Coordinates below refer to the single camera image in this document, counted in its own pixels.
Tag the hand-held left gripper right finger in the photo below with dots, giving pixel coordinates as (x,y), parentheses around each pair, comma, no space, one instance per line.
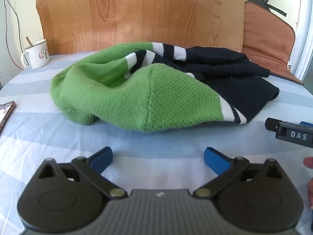
(215,161)

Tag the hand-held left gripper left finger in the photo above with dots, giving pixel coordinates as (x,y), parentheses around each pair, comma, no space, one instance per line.
(101,159)

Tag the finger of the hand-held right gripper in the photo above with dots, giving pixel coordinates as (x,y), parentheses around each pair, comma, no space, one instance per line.
(272,124)

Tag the green and black knit sweater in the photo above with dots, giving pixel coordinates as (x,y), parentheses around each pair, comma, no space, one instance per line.
(171,98)

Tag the person's right hand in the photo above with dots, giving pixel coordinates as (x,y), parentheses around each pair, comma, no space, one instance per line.
(309,162)

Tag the brown cushion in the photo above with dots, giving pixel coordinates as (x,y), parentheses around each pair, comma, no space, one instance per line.
(266,41)

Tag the dark phone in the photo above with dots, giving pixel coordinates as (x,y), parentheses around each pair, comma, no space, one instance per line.
(5,113)

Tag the white enamel mug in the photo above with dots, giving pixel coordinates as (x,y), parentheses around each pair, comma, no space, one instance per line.
(39,53)

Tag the metal spoon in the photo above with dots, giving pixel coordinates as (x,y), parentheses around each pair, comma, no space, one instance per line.
(29,41)

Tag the wooden board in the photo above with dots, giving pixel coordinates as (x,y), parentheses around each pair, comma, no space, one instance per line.
(122,12)

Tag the white window frame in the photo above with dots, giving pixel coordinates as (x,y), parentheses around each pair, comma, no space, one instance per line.
(304,29)

